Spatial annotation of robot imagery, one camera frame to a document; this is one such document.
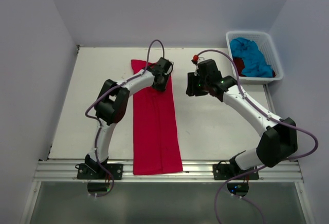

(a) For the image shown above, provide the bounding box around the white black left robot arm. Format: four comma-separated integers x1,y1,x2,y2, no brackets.
79,57,173,179

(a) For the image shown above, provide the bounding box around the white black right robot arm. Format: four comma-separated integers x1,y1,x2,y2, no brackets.
186,59,298,179

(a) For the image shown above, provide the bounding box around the aluminium mounting rail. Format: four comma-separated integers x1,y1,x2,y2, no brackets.
33,159,303,183

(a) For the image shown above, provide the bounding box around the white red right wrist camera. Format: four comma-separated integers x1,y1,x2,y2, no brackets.
191,54,205,65

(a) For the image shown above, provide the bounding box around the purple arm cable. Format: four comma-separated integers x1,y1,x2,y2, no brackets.
196,49,319,224
84,39,165,198

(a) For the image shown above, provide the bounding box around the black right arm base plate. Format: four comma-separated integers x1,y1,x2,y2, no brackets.
212,161,260,180

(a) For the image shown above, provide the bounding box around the dark red t shirt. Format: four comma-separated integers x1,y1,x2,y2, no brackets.
233,58,276,78

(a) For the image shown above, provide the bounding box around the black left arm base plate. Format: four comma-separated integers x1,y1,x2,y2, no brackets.
75,163,123,180

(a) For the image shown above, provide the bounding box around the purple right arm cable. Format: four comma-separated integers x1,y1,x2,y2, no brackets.
196,49,319,224

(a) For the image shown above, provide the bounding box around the white plastic laundry basket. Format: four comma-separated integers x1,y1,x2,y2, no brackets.
226,31,283,85

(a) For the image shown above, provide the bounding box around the pink red t shirt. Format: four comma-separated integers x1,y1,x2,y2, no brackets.
130,59,184,176

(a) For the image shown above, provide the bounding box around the blue t shirt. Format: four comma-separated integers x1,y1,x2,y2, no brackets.
230,38,266,63

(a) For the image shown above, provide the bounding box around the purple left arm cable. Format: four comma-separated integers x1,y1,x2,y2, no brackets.
84,39,165,198

